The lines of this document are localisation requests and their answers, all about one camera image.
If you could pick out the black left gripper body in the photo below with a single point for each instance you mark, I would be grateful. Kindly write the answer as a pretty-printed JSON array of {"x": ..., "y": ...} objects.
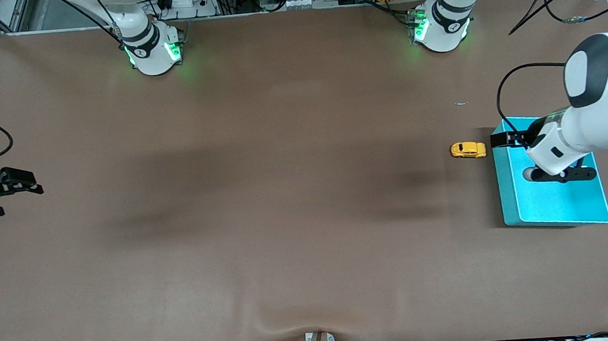
[{"x": 522, "y": 137}]

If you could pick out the yellow beetle toy car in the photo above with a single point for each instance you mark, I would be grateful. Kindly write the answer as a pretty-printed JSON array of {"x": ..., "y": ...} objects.
[{"x": 468, "y": 150}]

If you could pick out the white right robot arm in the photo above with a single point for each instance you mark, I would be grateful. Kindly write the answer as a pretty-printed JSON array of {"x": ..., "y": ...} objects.
[{"x": 153, "y": 47}]

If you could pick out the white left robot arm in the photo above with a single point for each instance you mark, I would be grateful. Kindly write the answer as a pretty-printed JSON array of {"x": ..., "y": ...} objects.
[{"x": 600, "y": 117}]

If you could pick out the teal plastic bin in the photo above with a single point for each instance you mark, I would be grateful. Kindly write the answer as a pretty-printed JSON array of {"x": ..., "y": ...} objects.
[{"x": 552, "y": 206}]

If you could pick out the brown table mat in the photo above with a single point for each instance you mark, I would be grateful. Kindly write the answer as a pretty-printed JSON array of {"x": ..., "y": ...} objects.
[{"x": 307, "y": 218}]

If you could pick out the white power strip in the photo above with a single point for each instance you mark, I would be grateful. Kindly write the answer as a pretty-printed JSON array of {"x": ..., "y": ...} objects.
[{"x": 191, "y": 7}]

